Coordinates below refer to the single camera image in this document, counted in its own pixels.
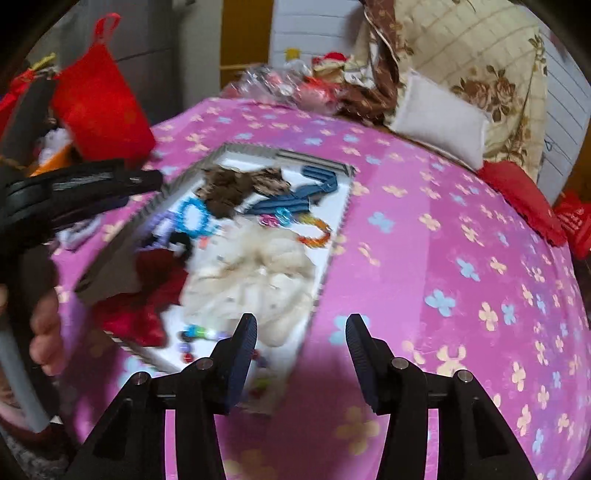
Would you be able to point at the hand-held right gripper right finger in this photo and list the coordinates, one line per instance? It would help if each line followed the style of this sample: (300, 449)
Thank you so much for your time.
(364, 364)

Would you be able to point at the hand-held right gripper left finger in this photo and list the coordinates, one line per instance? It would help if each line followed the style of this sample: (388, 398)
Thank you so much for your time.
(242, 364)

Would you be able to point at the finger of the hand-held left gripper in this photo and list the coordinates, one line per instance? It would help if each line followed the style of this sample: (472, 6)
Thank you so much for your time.
(87, 207)
(101, 180)

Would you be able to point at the cream fluffy scrunchie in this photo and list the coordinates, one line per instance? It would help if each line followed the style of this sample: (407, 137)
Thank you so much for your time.
(249, 277)

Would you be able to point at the red scrunchie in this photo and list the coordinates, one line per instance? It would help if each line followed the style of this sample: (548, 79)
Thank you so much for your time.
(147, 286)

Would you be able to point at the brown fluffy scrunchie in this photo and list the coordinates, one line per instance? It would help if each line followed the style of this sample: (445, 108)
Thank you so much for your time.
(231, 189)

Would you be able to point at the white box with striped rim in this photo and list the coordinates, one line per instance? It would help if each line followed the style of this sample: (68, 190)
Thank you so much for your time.
(339, 207)

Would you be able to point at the blue ribbon hair bow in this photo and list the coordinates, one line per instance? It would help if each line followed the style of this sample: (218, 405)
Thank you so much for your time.
(295, 198)

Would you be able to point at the person's left hand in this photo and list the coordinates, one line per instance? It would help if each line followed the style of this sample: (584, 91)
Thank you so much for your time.
(46, 323)

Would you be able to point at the orange bag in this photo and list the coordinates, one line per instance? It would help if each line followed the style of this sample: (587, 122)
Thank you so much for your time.
(55, 159)

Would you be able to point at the grey cabinet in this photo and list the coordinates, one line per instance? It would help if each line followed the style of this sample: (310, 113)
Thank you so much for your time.
(152, 37)

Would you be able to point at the red folded cloth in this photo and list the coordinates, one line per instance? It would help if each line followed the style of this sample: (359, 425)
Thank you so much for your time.
(521, 194)

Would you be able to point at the pile of plastic packets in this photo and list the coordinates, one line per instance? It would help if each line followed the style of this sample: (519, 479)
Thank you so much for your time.
(318, 92)

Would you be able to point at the white pillow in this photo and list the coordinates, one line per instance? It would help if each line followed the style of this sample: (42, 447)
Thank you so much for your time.
(438, 120)

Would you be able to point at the red printed bag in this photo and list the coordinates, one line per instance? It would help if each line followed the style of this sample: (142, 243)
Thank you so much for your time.
(577, 221)

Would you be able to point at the beige floral quilt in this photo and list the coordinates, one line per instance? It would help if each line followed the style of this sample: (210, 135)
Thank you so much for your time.
(461, 46)

